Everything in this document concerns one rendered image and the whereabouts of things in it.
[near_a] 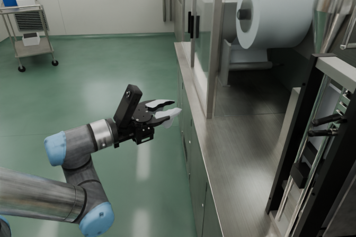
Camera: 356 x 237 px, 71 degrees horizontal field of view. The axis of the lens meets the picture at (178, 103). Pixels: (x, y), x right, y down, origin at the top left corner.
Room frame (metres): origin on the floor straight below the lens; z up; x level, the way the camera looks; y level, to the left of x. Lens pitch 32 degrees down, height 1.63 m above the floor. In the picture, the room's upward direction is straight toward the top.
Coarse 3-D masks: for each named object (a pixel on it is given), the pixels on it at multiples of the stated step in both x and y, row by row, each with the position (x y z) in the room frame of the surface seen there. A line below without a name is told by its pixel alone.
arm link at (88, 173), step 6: (90, 162) 0.47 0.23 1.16; (78, 168) 0.44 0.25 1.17; (84, 168) 0.45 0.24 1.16; (90, 168) 0.46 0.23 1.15; (66, 174) 0.44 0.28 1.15; (72, 174) 0.44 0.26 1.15; (78, 174) 0.44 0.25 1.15; (84, 174) 0.44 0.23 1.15; (90, 174) 0.44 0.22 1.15; (96, 174) 0.46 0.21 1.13; (66, 180) 0.44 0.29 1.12; (72, 180) 0.42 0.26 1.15; (78, 180) 0.42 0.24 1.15; (84, 180) 0.42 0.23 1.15
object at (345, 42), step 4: (352, 12) 0.65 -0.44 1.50; (352, 16) 0.65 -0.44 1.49; (352, 20) 0.64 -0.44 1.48; (348, 24) 0.65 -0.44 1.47; (352, 24) 0.64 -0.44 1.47; (348, 28) 0.65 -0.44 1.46; (352, 28) 0.64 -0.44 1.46; (348, 32) 0.64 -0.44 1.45; (344, 36) 0.65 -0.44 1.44; (348, 36) 0.64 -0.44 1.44; (344, 40) 0.64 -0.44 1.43; (348, 40) 0.64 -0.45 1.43; (344, 44) 0.64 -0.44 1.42
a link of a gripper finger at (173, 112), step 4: (176, 108) 0.60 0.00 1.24; (180, 108) 0.61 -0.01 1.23; (156, 112) 0.58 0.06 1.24; (160, 112) 0.58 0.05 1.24; (164, 112) 0.59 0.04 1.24; (168, 112) 0.59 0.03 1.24; (172, 112) 0.59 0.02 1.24; (176, 112) 0.59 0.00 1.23; (180, 112) 0.61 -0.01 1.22; (156, 116) 0.57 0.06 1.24; (160, 116) 0.57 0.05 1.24; (164, 116) 0.57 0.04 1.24; (172, 116) 0.58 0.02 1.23; (168, 120) 0.59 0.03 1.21; (172, 120) 0.59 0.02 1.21; (164, 124) 0.58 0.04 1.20; (168, 124) 0.59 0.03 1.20
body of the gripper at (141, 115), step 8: (136, 112) 0.57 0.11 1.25; (144, 112) 0.57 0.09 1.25; (112, 120) 0.53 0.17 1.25; (136, 120) 0.54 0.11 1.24; (144, 120) 0.54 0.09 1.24; (112, 128) 0.51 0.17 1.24; (120, 128) 0.53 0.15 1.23; (128, 128) 0.54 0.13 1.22; (136, 128) 0.53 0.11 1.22; (144, 128) 0.55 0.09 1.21; (152, 128) 0.56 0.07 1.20; (120, 136) 0.53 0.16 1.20; (128, 136) 0.54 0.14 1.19; (136, 136) 0.53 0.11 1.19; (144, 136) 0.54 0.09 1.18; (152, 136) 0.56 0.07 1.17
